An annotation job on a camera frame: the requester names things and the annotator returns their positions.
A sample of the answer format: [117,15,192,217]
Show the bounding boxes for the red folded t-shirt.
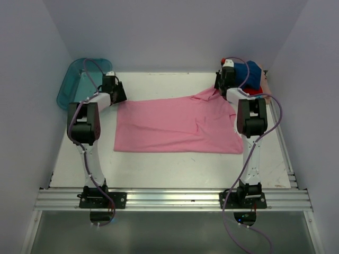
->
[243,87,263,96]

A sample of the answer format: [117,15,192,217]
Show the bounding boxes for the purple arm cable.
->
[66,58,117,225]
[221,56,286,254]

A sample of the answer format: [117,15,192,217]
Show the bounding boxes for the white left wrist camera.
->
[105,71,116,76]

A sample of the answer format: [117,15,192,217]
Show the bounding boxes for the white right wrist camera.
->
[221,58,234,68]

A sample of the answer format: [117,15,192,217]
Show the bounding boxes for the pink t-shirt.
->
[114,87,243,155]

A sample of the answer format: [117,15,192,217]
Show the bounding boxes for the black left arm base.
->
[77,185,127,209]

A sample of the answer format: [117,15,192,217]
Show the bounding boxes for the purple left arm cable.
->
[66,58,117,225]

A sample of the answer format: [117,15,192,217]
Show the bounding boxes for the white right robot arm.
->
[215,64,268,208]

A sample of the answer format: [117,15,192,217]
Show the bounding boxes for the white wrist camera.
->
[221,58,234,68]
[105,71,116,76]

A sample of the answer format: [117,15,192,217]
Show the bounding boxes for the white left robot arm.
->
[66,71,127,208]

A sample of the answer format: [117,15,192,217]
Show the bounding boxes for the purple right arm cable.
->
[221,56,286,254]

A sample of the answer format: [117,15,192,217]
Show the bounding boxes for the aluminium mounting rail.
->
[34,188,313,212]

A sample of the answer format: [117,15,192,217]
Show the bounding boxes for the beige folded t-shirt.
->
[258,63,271,105]

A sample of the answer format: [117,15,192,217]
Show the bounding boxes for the teal plastic bin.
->
[56,58,112,111]

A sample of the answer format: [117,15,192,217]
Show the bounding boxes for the dark blue folded t-shirt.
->
[234,61,262,90]

